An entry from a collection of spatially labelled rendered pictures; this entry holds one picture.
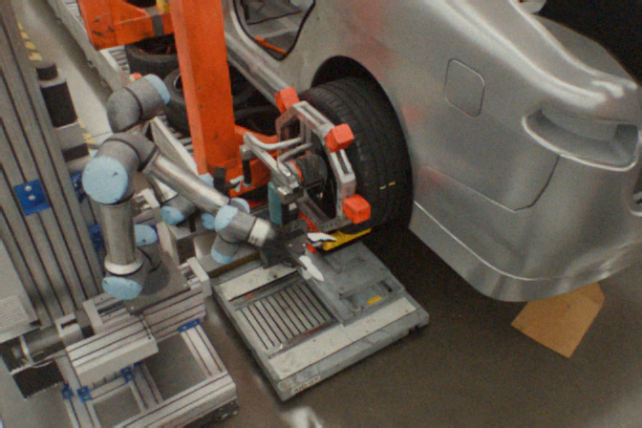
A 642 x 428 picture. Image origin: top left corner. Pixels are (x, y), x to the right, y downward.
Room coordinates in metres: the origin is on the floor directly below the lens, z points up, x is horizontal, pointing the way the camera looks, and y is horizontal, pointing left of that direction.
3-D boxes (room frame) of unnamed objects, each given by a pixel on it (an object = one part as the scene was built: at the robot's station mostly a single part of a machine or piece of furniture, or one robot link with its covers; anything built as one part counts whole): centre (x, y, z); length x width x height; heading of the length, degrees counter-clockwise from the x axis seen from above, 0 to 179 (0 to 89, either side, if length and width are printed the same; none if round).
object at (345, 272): (2.19, -0.11, 0.32); 0.40 x 0.30 x 0.28; 32
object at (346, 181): (2.10, 0.03, 0.85); 0.54 x 0.07 x 0.54; 32
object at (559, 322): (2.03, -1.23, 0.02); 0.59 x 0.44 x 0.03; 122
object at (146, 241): (1.48, 0.61, 0.98); 0.13 x 0.12 x 0.14; 174
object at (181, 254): (2.34, 0.73, 0.21); 0.10 x 0.10 x 0.42; 32
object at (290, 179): (1.96, 0.08, 1.03); 0.19 x 0.18 x 0.11; 122
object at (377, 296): (2.16, -0.13, 0.13); 0.50 x 0.36 x 0.10; 32
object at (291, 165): (2.07, 0.09, 0.85); 0.21 x 0.14 x 0.14; 122
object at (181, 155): (3.45, 1.13, 0.28); 2.47 x 0.09 x 0.22; 32
